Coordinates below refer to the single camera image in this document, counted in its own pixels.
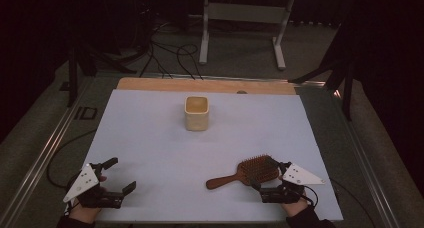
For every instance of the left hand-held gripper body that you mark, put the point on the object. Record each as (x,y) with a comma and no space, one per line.
(87,181)

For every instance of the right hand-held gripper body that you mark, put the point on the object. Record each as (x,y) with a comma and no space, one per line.
(298,176)

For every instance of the brown wooden hairbrush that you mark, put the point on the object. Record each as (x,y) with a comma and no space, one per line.
(257,169)

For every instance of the cream square cup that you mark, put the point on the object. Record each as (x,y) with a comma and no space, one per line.
(196,119)

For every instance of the person's right hand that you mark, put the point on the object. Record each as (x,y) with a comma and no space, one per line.
(294,208)

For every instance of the person's left hand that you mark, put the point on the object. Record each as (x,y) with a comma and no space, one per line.
(85,214)

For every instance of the white table sheet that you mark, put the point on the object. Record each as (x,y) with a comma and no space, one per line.
(173,154)

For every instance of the black tripod stand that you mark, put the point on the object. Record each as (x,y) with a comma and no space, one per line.
(346,71)
(72,74)

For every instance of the white metal stand frame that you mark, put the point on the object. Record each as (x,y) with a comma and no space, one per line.
(245,13)

